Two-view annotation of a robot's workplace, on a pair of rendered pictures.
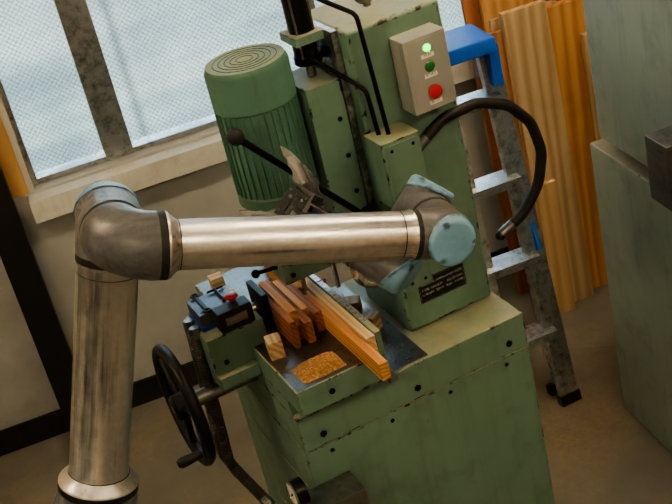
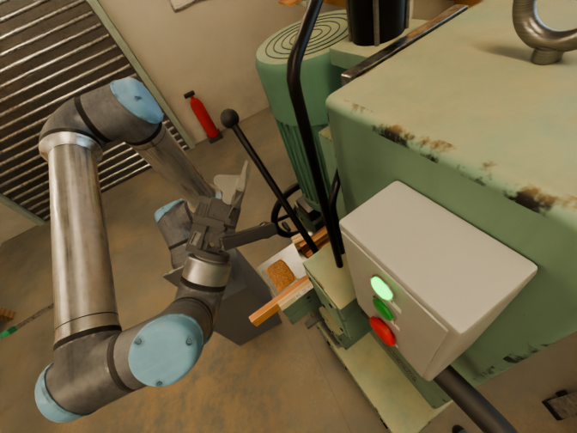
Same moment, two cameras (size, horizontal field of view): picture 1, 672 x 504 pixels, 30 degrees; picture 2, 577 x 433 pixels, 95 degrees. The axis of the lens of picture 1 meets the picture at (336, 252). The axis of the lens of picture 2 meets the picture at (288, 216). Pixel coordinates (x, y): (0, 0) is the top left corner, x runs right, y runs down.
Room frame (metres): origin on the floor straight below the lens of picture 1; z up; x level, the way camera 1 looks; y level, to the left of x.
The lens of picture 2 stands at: (2.35, -0.35, 1.64)
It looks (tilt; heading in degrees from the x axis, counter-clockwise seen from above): 48 degrees down; 97
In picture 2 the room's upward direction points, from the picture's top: 25 degrees counter-clockwise
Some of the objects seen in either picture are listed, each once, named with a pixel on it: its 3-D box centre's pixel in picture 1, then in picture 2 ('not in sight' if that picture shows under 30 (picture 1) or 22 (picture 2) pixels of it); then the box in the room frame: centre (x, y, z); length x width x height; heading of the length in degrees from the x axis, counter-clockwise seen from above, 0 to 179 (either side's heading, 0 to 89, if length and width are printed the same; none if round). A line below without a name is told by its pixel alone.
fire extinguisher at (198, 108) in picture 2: not in sight; (203, 117); (1.52, 2.82, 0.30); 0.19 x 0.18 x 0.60; 102
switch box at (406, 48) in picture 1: (423, 69); (413, 290); (2.41, -0.26, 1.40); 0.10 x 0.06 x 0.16; 110
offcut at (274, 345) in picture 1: (274, 346); (299, 241); (2.28, 0.18, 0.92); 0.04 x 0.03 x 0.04; 9
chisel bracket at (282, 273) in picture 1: (306, 257); not in sight; (2.44, 0.07, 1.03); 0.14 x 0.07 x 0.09; 110
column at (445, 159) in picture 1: (399, 159); (453, 284); (2.54, -0.19, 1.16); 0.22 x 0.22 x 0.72; 20
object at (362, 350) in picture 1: (321, 313); (335, 260); (2.37, 0.06, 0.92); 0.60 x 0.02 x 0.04; 20
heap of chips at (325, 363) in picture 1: (317, 363); (279, 272); (2.19, 0.09, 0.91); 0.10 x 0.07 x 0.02; 110
